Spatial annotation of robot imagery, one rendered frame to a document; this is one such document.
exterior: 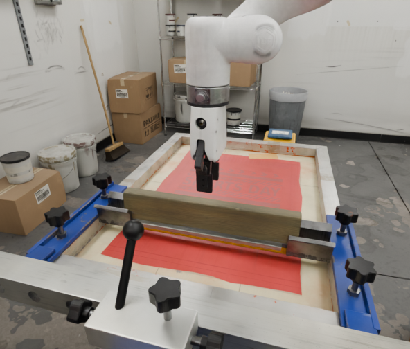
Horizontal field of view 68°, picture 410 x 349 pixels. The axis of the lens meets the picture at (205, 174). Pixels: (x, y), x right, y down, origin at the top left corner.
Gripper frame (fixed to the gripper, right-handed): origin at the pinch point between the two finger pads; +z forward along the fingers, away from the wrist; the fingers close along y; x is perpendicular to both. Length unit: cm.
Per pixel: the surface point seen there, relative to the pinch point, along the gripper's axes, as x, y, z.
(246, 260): -9.3, -3.7, 16.3
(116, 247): 18.9, -7.4, 16.1
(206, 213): 0.1, -1.4, 7.9
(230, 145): 6, 56, 15
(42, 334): 92, 22, 111
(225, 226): -4.1, -1.5, 10.2
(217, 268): -3.9, -7.6, 16.2
